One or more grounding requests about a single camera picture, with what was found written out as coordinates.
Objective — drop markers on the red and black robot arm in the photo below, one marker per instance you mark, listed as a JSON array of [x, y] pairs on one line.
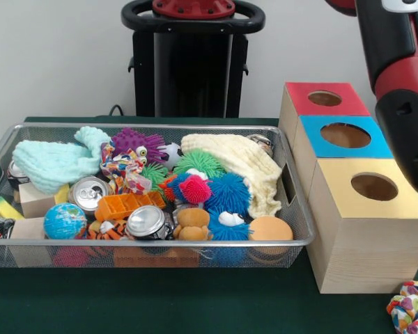
[[386, 41]]

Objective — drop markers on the silver mesh bin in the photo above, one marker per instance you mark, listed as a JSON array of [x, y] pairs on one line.
[[230, 259]]

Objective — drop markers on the wooden box with three holes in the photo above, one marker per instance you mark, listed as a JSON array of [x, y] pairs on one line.
[[369, 250]]

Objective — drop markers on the pink spiky ball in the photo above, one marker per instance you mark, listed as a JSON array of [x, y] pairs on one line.
[[195, 188]]

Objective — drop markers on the blue spiky ball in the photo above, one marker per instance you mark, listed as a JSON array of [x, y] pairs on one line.
[[230, 189]]

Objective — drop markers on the cream cloth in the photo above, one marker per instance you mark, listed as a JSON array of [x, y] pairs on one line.
[[244, 160]]

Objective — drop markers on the small soccer ball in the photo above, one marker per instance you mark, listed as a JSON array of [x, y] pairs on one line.
[[172, 153]]

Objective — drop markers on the orange plush toy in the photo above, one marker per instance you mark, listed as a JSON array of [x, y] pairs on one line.
[[193, 222]]

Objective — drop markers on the purple spiky ball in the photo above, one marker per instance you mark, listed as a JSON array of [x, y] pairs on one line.
[[139, 141]]

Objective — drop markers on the silver drink can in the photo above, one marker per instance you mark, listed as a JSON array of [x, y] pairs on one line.
[[146, 222], [87, 195]]

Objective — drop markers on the orange plastic crate toy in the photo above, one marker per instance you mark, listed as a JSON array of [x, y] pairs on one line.
[[125, 205]]

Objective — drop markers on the dark green cloth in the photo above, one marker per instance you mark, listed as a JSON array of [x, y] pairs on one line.
[[160, 302]]

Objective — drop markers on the blue globe ball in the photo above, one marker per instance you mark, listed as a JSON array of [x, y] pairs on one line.
[[64, 221]]

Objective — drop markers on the mint green cloth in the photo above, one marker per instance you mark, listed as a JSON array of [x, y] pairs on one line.
[[52, 163]]

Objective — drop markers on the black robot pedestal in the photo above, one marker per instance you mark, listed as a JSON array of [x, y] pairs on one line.
[[195, 69]]

